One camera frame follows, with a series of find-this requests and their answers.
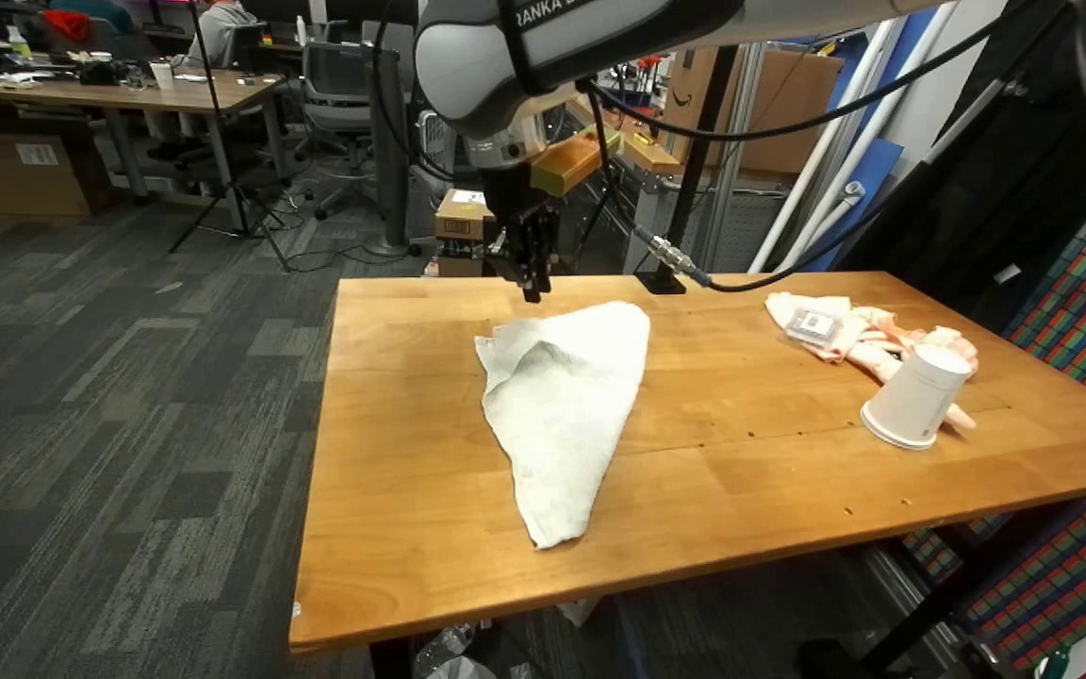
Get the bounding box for pink cloth garment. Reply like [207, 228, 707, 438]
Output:
[762, 290, 985, 438]

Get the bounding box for white towel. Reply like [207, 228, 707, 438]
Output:
[471, 299, 654, 556]

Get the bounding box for tall cardboard box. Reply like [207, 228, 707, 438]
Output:
[659, 47, 844, 182]

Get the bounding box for white paper cup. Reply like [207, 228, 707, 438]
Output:
[859, 340, 980, 453]

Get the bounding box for black table frame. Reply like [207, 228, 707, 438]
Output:
[367, 493, 1083, 679]

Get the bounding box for black vertical pole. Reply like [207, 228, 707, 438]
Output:
[634, 43, 742, 299]

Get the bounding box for wooden office desk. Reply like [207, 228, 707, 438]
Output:
[0, 68, 294, 237]

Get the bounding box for grey office chair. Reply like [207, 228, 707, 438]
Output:
[294, 40, 385, 161]

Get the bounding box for labelled cardboard box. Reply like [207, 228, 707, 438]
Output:
[0, 128, 103, 228]

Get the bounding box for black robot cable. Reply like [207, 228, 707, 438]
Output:
[578, 0, 1009, 295]

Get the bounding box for clear plastic barcode tag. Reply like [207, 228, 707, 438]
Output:
[779, 301, 844, 346]

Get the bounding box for white and blue boards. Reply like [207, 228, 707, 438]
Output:
[747, 0, 954, 276]

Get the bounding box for small cardboard box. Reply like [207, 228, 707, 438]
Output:
[428, 184, 499, 281]

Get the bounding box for black tripod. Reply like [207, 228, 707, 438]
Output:
[164, 0, 299, 276]

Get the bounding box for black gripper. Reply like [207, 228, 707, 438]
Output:
[491, 161, 564, 307]

